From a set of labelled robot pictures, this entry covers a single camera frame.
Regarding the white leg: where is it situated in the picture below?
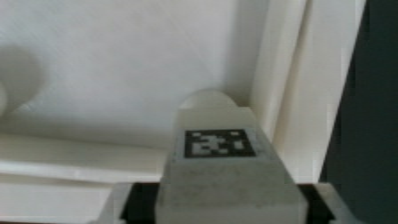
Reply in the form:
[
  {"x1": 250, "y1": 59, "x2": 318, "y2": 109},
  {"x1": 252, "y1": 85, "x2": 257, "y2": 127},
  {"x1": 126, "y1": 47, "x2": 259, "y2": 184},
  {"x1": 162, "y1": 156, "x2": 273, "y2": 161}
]
[{"x1": 154, "y1": 90, "x2": 307, "y2": 224}]

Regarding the white U-shaped fence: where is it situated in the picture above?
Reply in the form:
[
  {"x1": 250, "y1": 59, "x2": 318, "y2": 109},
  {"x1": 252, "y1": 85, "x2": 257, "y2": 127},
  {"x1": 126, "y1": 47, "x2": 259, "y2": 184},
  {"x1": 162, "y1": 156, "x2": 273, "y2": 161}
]
[{"x1": 272, "y1": 0, "x2": 369, "y2": 185}]

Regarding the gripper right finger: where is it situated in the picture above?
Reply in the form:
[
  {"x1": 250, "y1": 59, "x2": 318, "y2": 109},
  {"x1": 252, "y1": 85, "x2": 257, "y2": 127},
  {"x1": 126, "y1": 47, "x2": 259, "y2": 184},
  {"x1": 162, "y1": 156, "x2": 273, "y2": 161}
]
[{"x1": 298, "y1": 183, "x2": 366, "y2": 224}]

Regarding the white square tabletop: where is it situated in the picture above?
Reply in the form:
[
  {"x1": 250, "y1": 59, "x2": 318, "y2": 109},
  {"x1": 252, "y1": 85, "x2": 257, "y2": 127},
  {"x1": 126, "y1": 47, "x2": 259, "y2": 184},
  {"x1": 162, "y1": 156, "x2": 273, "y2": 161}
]
[{"x1": 0, "y1": 0, "x2": 309, "y2": 224}]

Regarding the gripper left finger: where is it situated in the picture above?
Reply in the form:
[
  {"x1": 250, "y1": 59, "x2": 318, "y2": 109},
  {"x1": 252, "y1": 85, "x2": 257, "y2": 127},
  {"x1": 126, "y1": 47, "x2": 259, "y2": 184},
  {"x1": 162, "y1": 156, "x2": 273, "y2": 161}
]
[{"x1": 89, "y1": 182, "x2": 160, "y2": 224}]

